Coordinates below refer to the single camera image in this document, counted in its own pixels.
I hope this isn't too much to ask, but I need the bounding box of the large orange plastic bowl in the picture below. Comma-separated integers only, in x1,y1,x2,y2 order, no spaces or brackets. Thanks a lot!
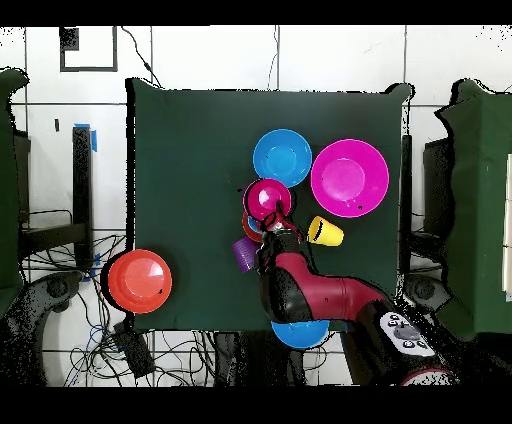
106,248,174,315

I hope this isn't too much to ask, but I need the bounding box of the small red-orange plastic bowl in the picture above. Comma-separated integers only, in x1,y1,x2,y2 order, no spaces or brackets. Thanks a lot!
241,210,265,244

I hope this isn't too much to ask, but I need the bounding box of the small magenta plastic bowl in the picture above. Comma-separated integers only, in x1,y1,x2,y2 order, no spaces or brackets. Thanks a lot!
242,178,293,222

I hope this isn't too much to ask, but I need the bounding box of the large pink plastic bowl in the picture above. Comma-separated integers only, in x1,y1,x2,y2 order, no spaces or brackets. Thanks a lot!
310,138,390,219

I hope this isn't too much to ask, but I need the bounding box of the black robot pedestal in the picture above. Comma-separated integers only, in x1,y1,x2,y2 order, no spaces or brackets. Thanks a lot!
207,331,309,387

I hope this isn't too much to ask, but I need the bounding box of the yellow plastic cup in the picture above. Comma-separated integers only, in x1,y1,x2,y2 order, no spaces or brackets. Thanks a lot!
306,215,345,248

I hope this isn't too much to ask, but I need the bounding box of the thin black floor cable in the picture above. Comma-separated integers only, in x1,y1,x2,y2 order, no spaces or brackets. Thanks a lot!
120,26,163,88

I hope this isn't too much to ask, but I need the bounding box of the dark green tablecloth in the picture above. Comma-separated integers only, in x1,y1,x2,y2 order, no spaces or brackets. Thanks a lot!
125,77,413,337

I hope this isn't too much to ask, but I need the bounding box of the purple ribbed plastic cup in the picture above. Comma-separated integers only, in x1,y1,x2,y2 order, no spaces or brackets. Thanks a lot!
231,236,261,274

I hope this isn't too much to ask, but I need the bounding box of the black floor box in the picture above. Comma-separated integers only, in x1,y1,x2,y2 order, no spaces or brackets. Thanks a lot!
110,321,156,379

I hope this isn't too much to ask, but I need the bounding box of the blue tape strip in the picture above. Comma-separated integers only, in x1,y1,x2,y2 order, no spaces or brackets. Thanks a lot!
73,122,98,153

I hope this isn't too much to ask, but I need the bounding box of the blue plastic bowl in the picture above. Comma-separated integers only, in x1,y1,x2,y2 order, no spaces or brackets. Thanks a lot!
252,128,313,189
270,319,331,350

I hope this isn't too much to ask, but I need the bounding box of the black metal frame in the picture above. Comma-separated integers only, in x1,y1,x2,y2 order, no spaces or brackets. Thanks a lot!
15,125,94,273
400,134,455,277

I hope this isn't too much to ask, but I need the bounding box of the green cloth side table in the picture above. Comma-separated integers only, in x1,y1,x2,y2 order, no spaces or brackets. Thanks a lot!
0,66,31,317
434,78,512,341

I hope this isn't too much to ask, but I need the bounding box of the tangle of floor cables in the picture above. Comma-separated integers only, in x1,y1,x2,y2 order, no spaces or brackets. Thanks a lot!
23,231,217,387

